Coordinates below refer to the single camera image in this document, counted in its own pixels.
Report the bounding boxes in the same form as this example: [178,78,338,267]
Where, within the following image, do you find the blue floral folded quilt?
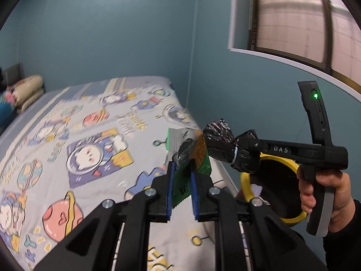
[0,91,16,133]

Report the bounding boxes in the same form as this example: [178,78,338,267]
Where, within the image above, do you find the grey padded headboard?
[1,64,24,91]

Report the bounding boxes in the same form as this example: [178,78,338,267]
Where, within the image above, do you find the beige folded blanket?
[10,75,45,114]

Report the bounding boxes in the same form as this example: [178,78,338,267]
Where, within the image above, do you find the green snack packet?
[166,128,212,209]

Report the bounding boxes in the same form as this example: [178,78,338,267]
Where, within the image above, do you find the window with frosted glass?
[228,0,360,100]

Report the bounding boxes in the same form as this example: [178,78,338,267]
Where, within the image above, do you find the purple foam net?
[250,184,263,198]

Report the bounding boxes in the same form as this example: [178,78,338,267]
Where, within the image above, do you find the yellow-rimmed red trash bin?
[240,154,307,227]

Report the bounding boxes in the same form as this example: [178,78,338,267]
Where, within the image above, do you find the cartoon space print bedsheet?
[0,75,241,271]

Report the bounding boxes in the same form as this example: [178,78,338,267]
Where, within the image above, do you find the person's right hand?
[297,166,356,232]

